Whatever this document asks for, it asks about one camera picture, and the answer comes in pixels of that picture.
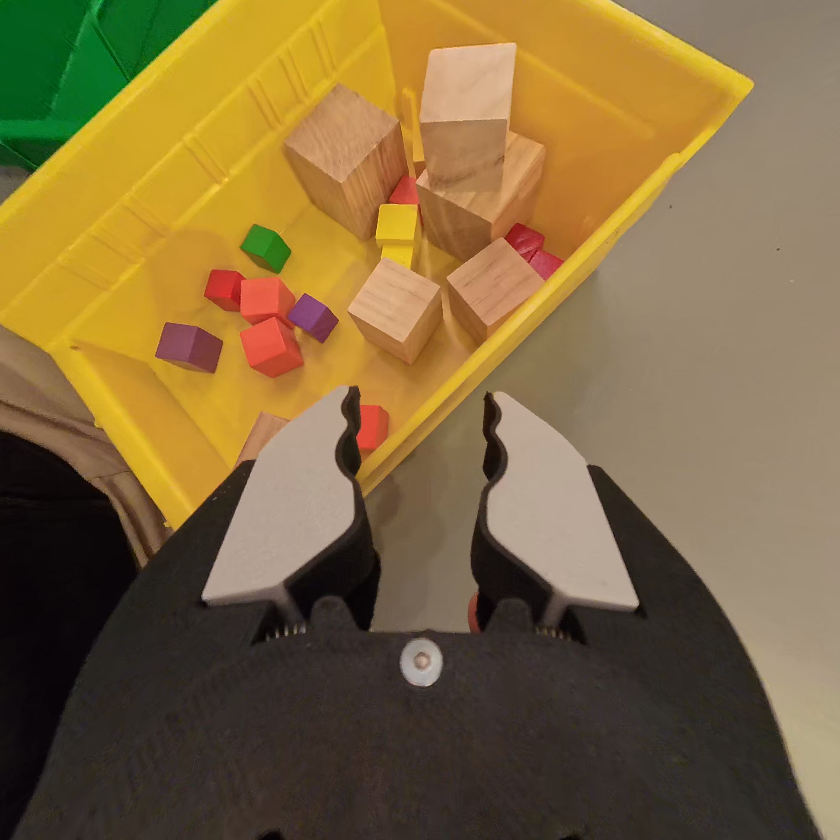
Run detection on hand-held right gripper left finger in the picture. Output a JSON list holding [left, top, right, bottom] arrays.
[[201, 386, 379, 626]]

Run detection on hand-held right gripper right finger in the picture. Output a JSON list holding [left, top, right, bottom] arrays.
[[471, 392, 639, 627]]

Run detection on green plastic box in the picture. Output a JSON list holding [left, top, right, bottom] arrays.
[[0, 0, 219, 173]]

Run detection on yellow plastic box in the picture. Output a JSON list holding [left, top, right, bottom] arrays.
[[0, 0, 754, 529]]

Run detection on pile of small coloured cubes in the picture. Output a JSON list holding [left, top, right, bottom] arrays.
[[155, 176, 565, 455]]

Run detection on dark cloth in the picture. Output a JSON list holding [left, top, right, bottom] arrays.
[[0, 430, 140, 840]]

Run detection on pile of large plain wooden blocks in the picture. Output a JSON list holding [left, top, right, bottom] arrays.
[[235, 42, 547, 468]]

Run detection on beige cloth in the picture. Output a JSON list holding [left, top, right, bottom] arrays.
[[0, 325, 173, 568]]

